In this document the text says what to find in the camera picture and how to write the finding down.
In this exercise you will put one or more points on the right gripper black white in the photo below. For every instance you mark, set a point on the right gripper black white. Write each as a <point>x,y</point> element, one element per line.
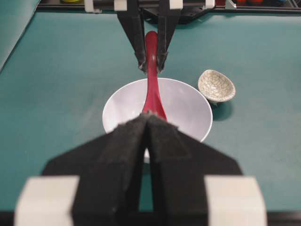
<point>168,13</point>

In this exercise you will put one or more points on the red ceramic soup spoon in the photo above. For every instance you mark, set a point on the red ceramic soup spoon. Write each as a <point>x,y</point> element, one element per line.
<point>153,101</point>

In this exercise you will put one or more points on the black frame rail right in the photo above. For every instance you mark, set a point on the black frame rail right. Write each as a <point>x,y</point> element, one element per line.
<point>124,5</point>

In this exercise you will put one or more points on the white round bowl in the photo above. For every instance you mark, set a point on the white round bowl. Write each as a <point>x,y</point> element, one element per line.
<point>185,107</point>

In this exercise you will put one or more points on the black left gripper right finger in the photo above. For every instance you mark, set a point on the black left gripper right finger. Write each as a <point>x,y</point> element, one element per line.
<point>196,185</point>

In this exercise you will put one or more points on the small crackle-glaze dish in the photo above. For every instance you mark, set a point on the small crackle-glaze dish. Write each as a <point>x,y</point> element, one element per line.
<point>216,87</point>

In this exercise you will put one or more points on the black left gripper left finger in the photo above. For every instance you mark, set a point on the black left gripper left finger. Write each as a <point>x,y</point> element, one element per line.
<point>95,184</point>

